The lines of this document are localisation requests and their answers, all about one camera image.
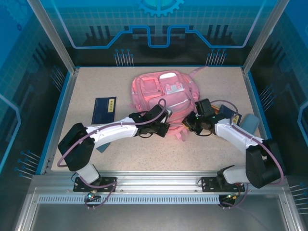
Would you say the pink school backpack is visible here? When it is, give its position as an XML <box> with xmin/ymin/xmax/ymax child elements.
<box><xmin>128</xmin><ymin>66</ymin><xmax>207</xmax><ymax>142</ymax></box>

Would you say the dark blue book yellow label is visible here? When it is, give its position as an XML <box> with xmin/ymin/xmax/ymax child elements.
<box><xmin>91</xmin><ymin>96</ymin><xmax>117</xmax><ymax>125</ymax></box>
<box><xmin>218</xmin><ymin>103</ymin><xmax>243</xmax><ymax>126</ymax></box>

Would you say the grey-blue pencil case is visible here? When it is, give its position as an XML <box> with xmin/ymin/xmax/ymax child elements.
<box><xmin>240</xmin><ymin>113</ymin><xmax>260</xmax><ymax>133</ymax></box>

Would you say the small teal notebook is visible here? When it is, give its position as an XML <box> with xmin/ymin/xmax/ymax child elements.
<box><xmin>95</xmin><ymin>141</ymin><xmax>112</xmax><ymax>154</ymax></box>

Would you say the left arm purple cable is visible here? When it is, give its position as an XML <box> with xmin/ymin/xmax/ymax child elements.
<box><xmin>57</xmin><ymin>98</ymin><xmax>167</xmax><ymax>169</ymax></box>

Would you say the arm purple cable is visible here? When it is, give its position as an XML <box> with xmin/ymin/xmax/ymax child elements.
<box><xmin>209</xmin><ymin>99</ymin><xmax>285</xmax><ymax>184</ymax></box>
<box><xmin>57</xmin><ymin>98</ymin><xmax>167</xmax><ymax>169</ymax></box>

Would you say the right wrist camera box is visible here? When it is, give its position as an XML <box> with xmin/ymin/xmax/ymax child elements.
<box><xmin>195</xmin><ymin>98</ymin><xmax>214</xmax><ymax>116</ymax></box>

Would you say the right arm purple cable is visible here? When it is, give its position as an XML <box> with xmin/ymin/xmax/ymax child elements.
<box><xmin>209</xmin><ymin>99</ymin><xmax>285</xmax><ymax>184</ymax></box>

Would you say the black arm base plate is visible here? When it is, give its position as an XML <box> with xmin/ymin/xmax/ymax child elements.
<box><xmin>201</xmin><ymin>177</ymin><xmax>246</xmax><ymax>193</ymax></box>
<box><xmin>73</xmin><ymin>177</ymin><xmax>118</xmax><ymax>193</ymax></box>

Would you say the aluminium mounting rail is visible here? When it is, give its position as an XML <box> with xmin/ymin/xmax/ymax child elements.
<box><xmin>31</xmin><ymin>170</ymin><xmax>289</xmax><ymax>193</ymax></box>

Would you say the white slotted cable duct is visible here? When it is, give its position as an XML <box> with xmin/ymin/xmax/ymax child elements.
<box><xmin>38</xmin><ymin>195</ymin><xmax>221</xmax><ymax>205</ymax></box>

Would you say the aluminium frame post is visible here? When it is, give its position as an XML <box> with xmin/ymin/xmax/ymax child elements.
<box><xmin>242</xmin><ymin>0</ymin><xmax>290</xmax><ymax>75</ymax></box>
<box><xmin>27</xmin><ymin>0</ymin><xmax>80</xmax><ymax>75</ymax></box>

